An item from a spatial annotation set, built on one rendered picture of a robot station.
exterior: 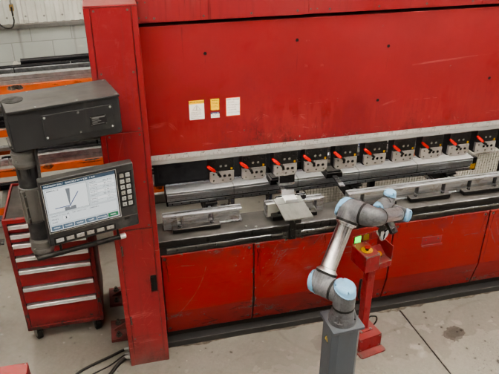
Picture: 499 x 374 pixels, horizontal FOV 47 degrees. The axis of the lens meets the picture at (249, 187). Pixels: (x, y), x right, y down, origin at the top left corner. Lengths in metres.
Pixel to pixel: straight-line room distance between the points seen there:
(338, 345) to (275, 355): 0.95
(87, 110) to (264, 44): 1.08
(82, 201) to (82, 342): 1.59
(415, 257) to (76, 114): 2.57
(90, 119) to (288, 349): 2.14
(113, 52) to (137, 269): 1.31
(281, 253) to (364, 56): 1.34
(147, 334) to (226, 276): 0.62
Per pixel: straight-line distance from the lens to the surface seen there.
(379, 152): 3.80
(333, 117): 3.56
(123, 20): 2.92
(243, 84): 3.32
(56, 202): 2.88
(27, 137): 2.75
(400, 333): 4.31
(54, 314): 4.19
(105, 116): 2.78
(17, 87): 4.85
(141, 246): 3.44
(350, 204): 3.05
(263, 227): 3.65
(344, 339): 3.15
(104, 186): 2.90
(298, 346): 4.11
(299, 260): 3.88
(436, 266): 4.42
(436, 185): 4.17
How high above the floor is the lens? 2.87
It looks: 29 degrees down
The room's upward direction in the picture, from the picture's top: straight up
